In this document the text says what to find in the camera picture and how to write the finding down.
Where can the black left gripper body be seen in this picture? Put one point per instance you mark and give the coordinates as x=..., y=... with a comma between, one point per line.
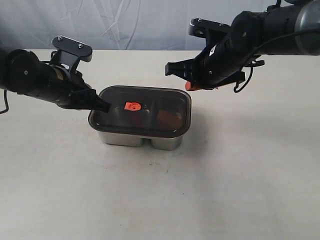
x=68, y=90

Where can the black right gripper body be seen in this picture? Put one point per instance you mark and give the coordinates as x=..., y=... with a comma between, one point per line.
x=220, y=63

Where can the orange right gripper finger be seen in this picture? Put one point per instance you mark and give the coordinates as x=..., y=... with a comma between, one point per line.
x=191, y=86

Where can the yellow toy cheese wedge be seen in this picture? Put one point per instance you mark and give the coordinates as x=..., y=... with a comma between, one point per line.
x=168, y=119

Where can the dark transparent box lid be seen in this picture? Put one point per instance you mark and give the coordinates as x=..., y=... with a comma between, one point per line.
x=143, y=100

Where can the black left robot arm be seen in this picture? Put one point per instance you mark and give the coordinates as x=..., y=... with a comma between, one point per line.
x=22, y=72

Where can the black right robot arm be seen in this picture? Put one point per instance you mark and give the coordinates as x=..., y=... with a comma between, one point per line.
x=291, y=30

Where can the stainless steel lunch box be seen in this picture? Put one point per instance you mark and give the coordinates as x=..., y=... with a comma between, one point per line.
x=132, y=129

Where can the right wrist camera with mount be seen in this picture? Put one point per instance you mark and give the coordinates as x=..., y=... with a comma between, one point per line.
x=213, y=32

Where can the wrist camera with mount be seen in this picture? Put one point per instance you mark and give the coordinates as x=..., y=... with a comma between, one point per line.
x=70, y=52
x=213, y=32

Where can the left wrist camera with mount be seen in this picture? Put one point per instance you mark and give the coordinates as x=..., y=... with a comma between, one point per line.
x=70, y=52

